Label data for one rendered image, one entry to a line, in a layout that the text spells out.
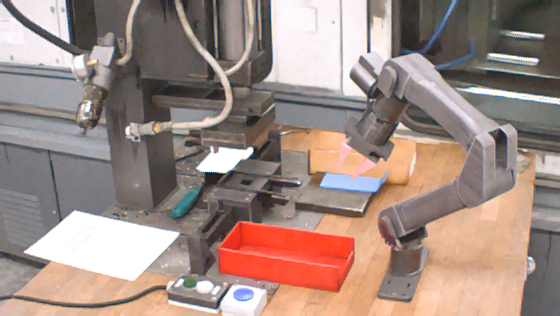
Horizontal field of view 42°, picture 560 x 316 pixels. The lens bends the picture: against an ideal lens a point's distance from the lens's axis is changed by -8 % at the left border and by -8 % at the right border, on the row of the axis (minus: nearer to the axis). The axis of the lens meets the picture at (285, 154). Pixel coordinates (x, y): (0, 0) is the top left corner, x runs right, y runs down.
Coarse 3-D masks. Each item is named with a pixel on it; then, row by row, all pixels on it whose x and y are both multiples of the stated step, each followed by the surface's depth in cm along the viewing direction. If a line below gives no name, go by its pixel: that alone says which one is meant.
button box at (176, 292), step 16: (160, 288) 148; (176, 288) 144; (192, 288) 144; (224, 288) 144; (64, 304) 143; (80, 304) 143; (96, 304) 143; (112, 304) 144; (176, 304) 144; (192, 304) 143; (208, 304) 141
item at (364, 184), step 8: (328, 176) 188; (336, 176) 188; (344, 176) 188; (384, 176) 182; (320, 184) 185; (328, 184) 184; (336, 184) 184; (344, 184) 184; (352, 184) 184; (360, 184) 184; (368, 184) 184; (376, 184) 184; (376, 192) 180
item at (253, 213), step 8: (280, 168) 182; (248, 184) 175; (280, 192) 184; (208, 200) 168; (256, 200) 168; (208, 208) 169; (240, 208) 166; (248, 208) 165; (256, 208) 169; (240, 216) 167; (248, 216) 166; (256, 216) 169; (232, 224) 169
